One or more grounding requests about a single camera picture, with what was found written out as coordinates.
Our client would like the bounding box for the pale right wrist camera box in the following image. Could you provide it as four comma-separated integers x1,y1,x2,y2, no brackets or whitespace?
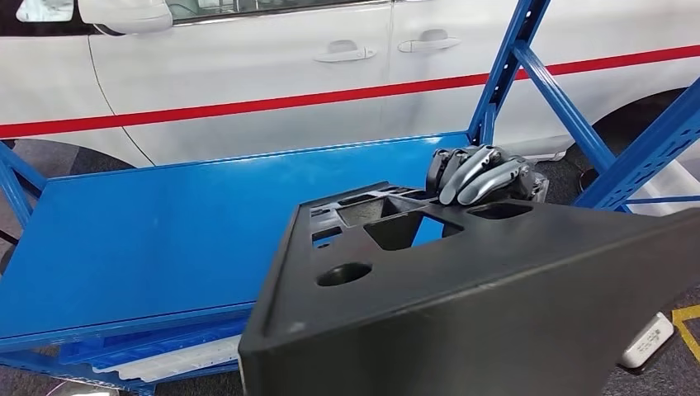
619,311,675,371

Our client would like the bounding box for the black plastic frame part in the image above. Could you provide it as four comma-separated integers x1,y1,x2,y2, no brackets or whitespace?
238,181,700,396

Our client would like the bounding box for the white car with red stripe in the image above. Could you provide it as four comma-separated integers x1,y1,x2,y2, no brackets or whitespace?
0,0,700,171

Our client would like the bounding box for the blue plastic bin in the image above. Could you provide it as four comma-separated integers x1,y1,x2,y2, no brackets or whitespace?
57,317,250,366

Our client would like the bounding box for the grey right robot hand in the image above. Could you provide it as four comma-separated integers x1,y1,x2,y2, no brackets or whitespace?
425,144,551,206

